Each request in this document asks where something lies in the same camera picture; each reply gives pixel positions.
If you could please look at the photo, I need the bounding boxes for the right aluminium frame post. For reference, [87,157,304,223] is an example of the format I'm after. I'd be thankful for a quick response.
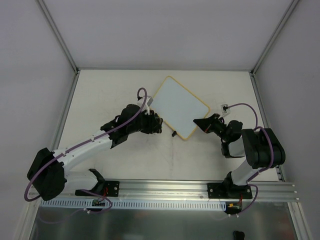
[250,0,301,76]

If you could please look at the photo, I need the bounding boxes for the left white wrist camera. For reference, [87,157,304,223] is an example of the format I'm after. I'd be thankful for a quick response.
[137,96,153,115]

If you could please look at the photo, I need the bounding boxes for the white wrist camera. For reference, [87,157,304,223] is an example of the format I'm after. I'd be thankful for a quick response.
[137,96,153,115]
[220,104,230,116]

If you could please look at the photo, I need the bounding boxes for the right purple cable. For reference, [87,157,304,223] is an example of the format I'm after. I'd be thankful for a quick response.
[226,102,276,216]

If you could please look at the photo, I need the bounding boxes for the yellow framed whiteboard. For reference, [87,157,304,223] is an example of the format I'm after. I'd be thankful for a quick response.
[150,76,211,141]

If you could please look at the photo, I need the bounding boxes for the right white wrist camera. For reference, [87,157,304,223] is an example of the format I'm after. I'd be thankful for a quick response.
[220,104,230,116]

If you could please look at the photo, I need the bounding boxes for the left aluminium frame post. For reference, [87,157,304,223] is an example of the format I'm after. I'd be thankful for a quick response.
[35,0,79,74]

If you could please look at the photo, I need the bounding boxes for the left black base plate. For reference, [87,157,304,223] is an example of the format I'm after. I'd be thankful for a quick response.
[75,180,120,198]

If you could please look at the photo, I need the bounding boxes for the aluminium mounting rail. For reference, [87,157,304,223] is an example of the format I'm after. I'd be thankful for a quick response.
[42,172,300,202]

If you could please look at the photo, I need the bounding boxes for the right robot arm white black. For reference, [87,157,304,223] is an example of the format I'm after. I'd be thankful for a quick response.
[193,113,286,200]

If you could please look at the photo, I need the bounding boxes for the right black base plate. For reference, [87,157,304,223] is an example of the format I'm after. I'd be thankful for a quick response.
[207,182,253,200]

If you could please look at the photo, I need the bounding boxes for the white slotted cable duct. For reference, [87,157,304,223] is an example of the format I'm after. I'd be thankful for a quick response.
[40,198,227,212]

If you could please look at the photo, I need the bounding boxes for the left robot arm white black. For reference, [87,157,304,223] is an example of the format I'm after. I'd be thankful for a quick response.
[24,104,163,202]

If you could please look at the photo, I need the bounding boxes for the aluminium frame post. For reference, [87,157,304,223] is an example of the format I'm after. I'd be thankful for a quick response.
[250,0,301,76]
[35,0,79,74]

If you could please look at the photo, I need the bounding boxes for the black object at bottom edge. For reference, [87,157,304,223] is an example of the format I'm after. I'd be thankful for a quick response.
[233,230,245,240]

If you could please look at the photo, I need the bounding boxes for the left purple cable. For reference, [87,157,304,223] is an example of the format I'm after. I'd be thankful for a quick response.
[24,87,148,213]

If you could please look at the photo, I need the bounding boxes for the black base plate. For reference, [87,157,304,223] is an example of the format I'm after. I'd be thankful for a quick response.
[75,180,120,198]
[207,182,253,200]

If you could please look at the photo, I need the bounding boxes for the purple cable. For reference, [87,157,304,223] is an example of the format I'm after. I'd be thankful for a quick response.
[226,102,276,216]
[24,87,148,213]

